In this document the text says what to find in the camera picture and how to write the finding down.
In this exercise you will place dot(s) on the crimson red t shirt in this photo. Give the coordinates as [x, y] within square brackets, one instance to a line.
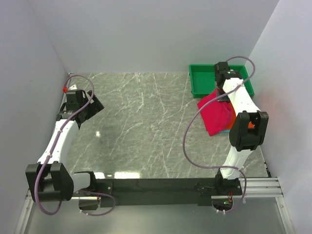
[216, 116]

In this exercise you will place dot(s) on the folded orange t shirt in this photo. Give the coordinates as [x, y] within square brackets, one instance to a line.
[229, 126]

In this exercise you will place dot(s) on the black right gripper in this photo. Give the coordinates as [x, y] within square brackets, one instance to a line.
[224, 98]

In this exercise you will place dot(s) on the folded light blue t shirt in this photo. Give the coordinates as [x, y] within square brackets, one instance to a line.
[225, 131]

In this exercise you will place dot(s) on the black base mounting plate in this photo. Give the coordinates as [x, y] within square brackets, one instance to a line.
[167, 191]

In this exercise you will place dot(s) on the green plastic bin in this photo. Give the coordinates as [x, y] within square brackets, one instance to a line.
[202, 78]

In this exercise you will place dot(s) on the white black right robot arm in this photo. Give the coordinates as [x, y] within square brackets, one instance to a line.
[243, 140]

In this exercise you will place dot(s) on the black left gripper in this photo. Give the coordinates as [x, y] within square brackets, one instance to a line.
[91, 110]

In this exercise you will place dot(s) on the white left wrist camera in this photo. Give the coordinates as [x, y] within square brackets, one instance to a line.
[68, 89]

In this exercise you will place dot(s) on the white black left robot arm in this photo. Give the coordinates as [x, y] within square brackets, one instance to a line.
[48, 179]

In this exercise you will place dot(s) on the aluminium front rail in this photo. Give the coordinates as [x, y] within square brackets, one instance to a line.
[255, 188]

